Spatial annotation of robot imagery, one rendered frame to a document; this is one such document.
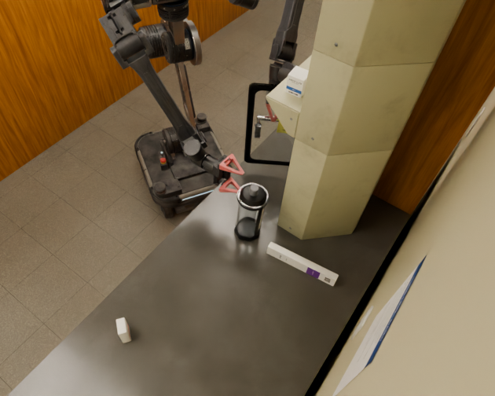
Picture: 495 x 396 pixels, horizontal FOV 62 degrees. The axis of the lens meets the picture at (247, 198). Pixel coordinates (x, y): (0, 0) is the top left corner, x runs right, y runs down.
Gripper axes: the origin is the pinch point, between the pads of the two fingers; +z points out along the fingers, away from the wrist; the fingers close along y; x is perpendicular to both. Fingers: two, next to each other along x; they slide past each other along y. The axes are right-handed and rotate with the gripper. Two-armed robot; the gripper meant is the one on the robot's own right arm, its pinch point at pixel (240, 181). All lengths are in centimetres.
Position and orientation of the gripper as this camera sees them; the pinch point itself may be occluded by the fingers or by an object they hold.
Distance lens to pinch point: 138.3
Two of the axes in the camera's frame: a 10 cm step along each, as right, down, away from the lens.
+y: 0.7, -6.1, -7.9
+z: 8.1, 5.0, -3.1
